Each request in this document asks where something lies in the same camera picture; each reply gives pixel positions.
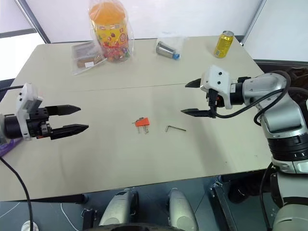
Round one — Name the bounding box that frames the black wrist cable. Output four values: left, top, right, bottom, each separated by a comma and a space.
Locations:
214, 71, 293, 128
0, 84, 25, 91

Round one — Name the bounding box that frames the purple strap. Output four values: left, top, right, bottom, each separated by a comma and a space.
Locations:
0, 138, 23, 157

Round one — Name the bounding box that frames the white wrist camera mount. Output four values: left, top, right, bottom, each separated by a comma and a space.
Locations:
15, 82, 44, 141
200, 64, 234, 110

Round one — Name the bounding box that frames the steel cup in plastic bag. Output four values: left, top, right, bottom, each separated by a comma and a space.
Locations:
153, 36, 188, 62

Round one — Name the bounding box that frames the dark horizontal window bar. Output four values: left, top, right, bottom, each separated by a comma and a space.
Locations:
0, 28, 37, 39

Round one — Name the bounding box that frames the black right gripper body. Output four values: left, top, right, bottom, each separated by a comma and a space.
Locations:
206, 89, 226, 119

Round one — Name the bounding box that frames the dark slanted frame pole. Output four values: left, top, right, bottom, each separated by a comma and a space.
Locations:
18, 0, 51, 45

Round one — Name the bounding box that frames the white floor cable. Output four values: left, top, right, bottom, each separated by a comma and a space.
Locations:
59, 202, 72, 220

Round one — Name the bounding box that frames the silver rounded robot leg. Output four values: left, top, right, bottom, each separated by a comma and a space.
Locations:
167, 188, 199, 231
98, 188, 140, 227

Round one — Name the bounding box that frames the yellow drink can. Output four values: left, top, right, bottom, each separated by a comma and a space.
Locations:
214, 30, 235, 59

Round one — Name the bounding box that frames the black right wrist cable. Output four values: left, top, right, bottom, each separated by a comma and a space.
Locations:
214, 71, 293, 128

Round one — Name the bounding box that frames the metal allen key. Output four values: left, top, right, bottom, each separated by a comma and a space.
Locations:
165, 124, 187, 133

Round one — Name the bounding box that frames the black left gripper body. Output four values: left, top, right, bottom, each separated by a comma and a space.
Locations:
26, 107, 53, 141

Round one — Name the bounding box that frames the candy jar with orange lid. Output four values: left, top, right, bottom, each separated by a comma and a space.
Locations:
89, 0, 131, 64

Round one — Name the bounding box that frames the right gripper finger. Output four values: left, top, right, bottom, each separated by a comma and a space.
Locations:
184, 77, 202, 90
180, 108, 213, 118

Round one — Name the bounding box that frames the flat clear bag with cards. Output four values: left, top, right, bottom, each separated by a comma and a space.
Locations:
71, 40, 108, 77

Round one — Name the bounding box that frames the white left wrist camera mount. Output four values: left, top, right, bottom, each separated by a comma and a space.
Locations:
15, 82, 44, 141

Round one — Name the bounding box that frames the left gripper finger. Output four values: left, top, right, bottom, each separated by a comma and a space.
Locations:
47, 104, 82, 118
49, 124, 90, 141

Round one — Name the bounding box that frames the black table caster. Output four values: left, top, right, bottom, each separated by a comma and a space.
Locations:
80, 208, 98, 224

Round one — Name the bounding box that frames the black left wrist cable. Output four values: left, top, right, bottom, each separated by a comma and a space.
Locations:
0, 84, 25, 91

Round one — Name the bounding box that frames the black metal table leg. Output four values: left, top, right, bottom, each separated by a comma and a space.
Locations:
209, 180, 236, 231

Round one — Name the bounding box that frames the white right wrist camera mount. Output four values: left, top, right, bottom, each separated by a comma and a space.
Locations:
200, 64, 234, 110

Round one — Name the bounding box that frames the red electronic component with leads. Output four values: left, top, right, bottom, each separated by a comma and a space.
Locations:
135, 116, 151, 128

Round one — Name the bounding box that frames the grey slanted frame pole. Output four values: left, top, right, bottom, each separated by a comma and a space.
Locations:
240, 0, 265, 46

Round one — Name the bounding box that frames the orange candy jar in bag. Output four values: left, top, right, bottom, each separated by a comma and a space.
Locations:
87, 0, 135, 64

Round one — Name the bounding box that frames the black hanging cable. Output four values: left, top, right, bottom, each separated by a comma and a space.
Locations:
0, 156, 34, 231

